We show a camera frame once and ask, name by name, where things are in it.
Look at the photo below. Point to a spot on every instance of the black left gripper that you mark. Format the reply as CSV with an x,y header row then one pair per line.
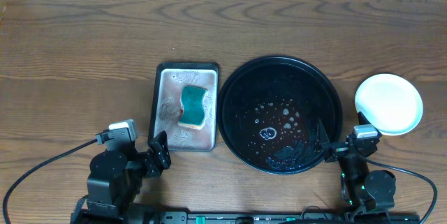
x,y
154,161

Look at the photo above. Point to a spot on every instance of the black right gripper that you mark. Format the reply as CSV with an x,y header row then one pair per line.
x,y
332,148

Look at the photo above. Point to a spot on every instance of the green and yellow sponge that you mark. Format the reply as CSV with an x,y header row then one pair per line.
x,y
193,112

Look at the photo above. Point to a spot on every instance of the mint green plate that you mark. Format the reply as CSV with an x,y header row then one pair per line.
x,y
390,103

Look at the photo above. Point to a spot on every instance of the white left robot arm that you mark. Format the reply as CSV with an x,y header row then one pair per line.
x,y
116,177

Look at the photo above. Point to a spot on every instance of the black rectangular water tray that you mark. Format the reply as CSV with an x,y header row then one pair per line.
x,y
171,78

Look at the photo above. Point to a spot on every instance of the round black tray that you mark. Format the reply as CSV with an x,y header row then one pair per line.
x,y
267,114

